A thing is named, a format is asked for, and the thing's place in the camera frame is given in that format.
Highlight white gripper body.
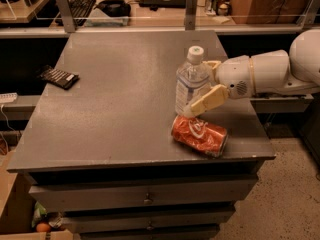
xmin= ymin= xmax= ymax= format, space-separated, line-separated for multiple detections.
xmin=215 ymin=55 xmax=253 ymax=99

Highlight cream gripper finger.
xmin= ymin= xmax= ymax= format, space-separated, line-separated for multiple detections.
xmin=182 ymin=84 xmax=229 ymax=118
xmin=204 ymin=60 xmax=221 ymax=76

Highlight clear plastic water bottle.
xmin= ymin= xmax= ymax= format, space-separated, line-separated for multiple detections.
xmin=175 ymin=46 xmax=211 ymax=115

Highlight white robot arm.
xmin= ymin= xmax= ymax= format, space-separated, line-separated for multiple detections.
xmin=180 ymin=29 xmax=320 ymax=117

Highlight crushed red coke can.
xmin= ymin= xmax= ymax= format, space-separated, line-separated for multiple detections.
xmin=171 ymin=115 xmax=228 ymax=158

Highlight small jar on desk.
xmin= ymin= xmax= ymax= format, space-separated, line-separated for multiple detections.
xmin=217 ymin=3 xmax=229 ymax=16

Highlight black closed laptop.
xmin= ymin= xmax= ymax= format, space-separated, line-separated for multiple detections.
xmin=139 ymin=0 xmax=186 ymax=8

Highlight black headphones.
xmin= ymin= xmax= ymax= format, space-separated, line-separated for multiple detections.
xmin=97 ymin=0 xmax=131 ymax=17

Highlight top drawer knob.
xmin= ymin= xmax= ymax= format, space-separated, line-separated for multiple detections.
xmin=143 ymin=193 xmax=153 ymax=205

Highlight drawer knob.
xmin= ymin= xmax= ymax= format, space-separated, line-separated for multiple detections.
xmin=143 ymin=193 xmax=153 ymax=205
xmin=146 ymin=221 xmax=155 ymax=231

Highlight grey drawer cabinet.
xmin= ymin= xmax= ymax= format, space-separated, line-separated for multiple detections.
xmin=8 ymin=31 xmax=275 ymax=240

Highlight black computer keyboard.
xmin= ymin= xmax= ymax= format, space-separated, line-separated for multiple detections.
xmin=55 ymin=0 xmax=96 ymax=26

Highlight dark chocolate bar wrapper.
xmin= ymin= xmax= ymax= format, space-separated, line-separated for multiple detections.
xmin=36 ymin=65 xmax=79 ymax=90

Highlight white power strip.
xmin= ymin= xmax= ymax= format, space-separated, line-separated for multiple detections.
xmin=0 ymin=93 xmax=18 ymax=104

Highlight green snack bag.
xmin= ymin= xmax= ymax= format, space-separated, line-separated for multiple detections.
xmin=31 ymin=202 xmax=47 ymax=228

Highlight orange fruit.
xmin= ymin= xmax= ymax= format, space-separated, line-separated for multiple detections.
xmin=36 ymin=222 xmax=52 ymax=233

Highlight middle metal bracket post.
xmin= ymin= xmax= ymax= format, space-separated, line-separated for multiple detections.
xmin=184 ymin=0 xmax=198 ymax=30

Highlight metal bracket post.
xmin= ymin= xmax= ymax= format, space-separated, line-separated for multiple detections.
xmin=56 ymin=0 xmax=76 ymax=33
xmin=184 ymin=0 xmax=198 ymax=30

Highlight left metal bracket post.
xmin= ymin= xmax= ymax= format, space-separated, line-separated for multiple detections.
xmin=56 ymin=0 xmax=76 ymax=33

